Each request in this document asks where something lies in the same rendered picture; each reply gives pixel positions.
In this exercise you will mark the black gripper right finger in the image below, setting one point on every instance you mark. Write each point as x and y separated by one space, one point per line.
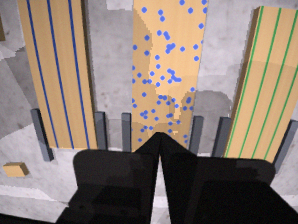
184 174

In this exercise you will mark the tan block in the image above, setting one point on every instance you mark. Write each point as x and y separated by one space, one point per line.
16 169

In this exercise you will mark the tan strip with blue dots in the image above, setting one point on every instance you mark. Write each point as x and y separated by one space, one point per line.
167 45

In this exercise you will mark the tan flat strip with blue lines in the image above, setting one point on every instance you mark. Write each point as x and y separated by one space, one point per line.
55 33

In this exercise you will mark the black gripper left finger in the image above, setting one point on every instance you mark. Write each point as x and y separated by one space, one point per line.
136 169

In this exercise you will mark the tan flat board with green stripes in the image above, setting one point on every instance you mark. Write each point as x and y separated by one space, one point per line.
268 88

